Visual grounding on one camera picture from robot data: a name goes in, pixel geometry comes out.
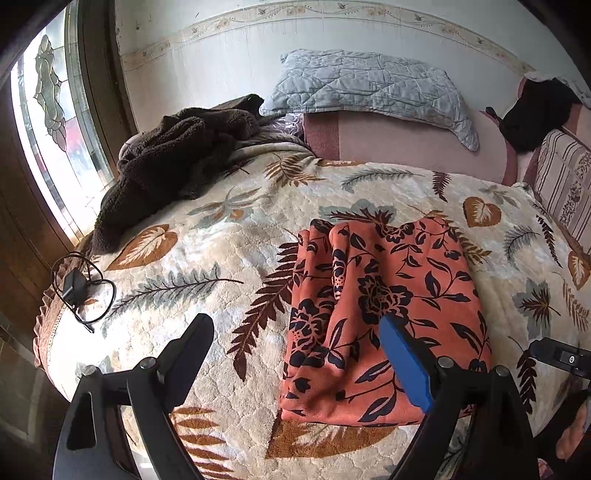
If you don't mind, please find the pink bed cushion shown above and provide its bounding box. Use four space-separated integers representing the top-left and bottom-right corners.
302 111 522 185

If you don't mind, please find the cream leaf-print plush blanket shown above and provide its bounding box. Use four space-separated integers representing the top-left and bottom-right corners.
34 138 591 480

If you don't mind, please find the grey quilted pillow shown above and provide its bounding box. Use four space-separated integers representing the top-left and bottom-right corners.
259 49 481 152

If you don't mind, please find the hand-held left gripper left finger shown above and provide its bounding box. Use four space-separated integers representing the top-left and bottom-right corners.
52 313 215 480

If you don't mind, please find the black charger adapter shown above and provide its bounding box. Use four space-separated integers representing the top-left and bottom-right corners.
62 270 84 308

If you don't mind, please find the dark brown fleece garment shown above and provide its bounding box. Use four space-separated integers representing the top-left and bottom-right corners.
90 93 278 257

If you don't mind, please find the black cable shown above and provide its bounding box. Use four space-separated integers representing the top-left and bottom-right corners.
50 251 116 334

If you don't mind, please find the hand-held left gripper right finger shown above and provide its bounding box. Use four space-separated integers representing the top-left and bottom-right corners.
379 315 541 480

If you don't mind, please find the purple patterned cloth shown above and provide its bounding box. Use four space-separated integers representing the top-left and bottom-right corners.
265 113 308 139

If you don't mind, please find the pink ruffled bed sheet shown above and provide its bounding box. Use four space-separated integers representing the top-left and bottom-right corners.
33 244 93 370

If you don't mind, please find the black cloth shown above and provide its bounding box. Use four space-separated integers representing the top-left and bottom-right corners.
485 78 583 154

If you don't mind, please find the striped floral pillow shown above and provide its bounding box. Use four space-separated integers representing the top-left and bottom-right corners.
524 129 591 252

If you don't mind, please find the orange black floral garment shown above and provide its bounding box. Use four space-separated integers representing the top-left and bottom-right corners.
278 218 493 426

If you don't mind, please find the stained glass window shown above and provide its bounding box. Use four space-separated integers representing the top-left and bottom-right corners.
11 4 116 241

